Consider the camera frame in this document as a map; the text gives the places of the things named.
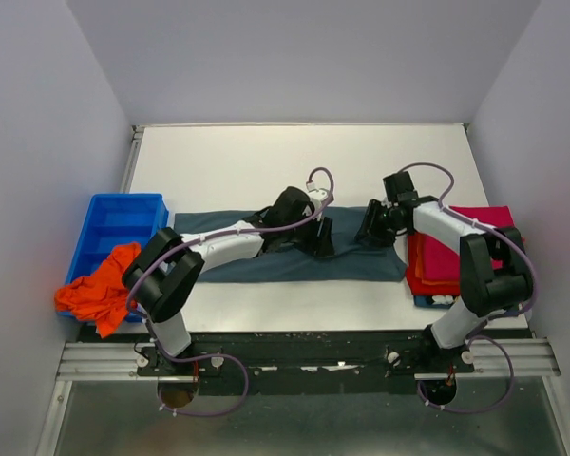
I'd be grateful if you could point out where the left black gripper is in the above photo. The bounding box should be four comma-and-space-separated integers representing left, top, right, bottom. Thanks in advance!
282, 208, 335, 258

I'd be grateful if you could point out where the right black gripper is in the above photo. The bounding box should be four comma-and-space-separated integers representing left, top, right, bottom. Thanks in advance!
354, 198, 405, 248

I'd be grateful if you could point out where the teal grey t-shirt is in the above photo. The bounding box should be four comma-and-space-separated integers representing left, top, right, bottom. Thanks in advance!
199, 206, 407, 284

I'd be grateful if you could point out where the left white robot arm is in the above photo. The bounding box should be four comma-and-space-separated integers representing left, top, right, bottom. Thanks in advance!
122, 182, 334, 375

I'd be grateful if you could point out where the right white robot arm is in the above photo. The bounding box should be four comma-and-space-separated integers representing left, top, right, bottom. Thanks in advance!
355, 170, 536, 372

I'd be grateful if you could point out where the folded magenta t-shirt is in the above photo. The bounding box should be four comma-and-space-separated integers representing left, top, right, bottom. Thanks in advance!
413, 202, 514, 283

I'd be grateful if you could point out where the folded orange t-shirt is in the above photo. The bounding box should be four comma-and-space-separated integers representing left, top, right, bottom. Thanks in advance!
421, 235, 460, 283

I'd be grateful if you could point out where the folded red t-shirt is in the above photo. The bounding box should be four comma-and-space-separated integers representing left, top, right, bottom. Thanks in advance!
406, 233, 460, 295

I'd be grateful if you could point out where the folded navy patterned t-shirt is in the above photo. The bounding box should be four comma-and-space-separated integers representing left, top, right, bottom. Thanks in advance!
412, 294, 522, 317

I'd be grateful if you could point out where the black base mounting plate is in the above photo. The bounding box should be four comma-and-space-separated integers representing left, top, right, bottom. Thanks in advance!
137, 331, 473, 396

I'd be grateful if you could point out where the blue plastic bin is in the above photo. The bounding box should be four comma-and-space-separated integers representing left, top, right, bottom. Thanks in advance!
57, 193, 168, 323

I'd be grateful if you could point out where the crumpled orange t-shirt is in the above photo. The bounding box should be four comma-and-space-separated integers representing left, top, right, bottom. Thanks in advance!
53, 242, 142, 338

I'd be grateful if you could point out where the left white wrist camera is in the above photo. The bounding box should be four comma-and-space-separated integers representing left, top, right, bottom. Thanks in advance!
306, 181, 329, 211

